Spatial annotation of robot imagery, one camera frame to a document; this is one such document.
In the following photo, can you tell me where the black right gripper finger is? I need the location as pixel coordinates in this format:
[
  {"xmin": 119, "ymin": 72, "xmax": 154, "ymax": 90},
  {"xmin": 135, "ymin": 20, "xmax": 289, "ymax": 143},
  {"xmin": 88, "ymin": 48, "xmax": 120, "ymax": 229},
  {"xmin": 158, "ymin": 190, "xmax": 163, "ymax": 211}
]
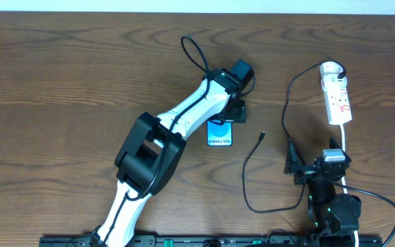
[
  {"xmin": 329, "ymin": 137, "xmax": 351, "ymax": 161},
  {"xmin": 284, "ymin": 139, "xmax": 298, "ymax": 174}
]

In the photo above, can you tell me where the blue screen smartphone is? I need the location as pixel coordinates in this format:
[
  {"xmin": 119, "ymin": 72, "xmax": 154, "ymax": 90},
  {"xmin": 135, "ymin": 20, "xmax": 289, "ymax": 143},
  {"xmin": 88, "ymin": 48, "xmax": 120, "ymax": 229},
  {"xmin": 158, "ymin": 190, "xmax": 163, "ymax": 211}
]
[{"xmin": 207, "ymin": 121, "xmax": 232, "ymax": 147}]

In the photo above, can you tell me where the black usb charging cable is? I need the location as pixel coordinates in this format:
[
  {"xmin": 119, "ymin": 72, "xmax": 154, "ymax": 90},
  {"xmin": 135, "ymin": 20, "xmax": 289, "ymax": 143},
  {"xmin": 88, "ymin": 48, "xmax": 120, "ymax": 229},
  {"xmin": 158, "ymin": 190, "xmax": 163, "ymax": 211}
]
[{"xmin": 241, "ymin": 60, "xmax": 348, "ymax": 214}]

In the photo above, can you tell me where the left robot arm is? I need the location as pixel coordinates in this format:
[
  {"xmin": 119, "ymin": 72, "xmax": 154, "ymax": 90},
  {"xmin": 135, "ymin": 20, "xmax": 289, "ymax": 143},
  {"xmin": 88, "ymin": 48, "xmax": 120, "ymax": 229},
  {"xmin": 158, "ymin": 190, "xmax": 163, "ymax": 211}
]
[{"xmin": 91, "ymin": 60, "xmax": 254, "ymax": 246}]

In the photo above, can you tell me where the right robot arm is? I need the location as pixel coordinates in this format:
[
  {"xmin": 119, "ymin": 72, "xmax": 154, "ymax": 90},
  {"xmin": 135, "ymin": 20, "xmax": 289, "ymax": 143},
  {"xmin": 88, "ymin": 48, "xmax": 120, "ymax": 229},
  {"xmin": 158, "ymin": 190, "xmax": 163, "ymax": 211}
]
[{"xmin": 284, "ymin": 138, "xmax": 361, "ymax": 246}]

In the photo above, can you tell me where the white power strip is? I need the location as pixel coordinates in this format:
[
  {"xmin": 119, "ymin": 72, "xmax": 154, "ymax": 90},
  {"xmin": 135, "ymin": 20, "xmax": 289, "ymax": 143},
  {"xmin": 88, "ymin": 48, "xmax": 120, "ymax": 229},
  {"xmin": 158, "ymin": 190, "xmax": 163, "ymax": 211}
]
[{"xmin": 320, "ymin": 61, "xmax": 352, "ymax": 126}]

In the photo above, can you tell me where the white power strip cord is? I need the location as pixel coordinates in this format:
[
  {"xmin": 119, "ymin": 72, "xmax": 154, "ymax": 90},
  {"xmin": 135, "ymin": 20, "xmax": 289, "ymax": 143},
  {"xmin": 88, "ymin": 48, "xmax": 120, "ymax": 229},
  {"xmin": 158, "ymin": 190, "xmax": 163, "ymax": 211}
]
[{"xmin": 339, "ymin": 123, "xmax": 360, "ymax": 247}]

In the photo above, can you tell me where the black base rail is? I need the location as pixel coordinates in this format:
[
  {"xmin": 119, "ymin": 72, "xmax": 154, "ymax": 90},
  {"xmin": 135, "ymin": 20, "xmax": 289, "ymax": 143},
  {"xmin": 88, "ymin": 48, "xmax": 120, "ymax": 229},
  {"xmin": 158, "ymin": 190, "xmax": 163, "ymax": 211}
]
[{"xmin": 38, "ymin": 233, "xmax": 383, "ymax": 247}]

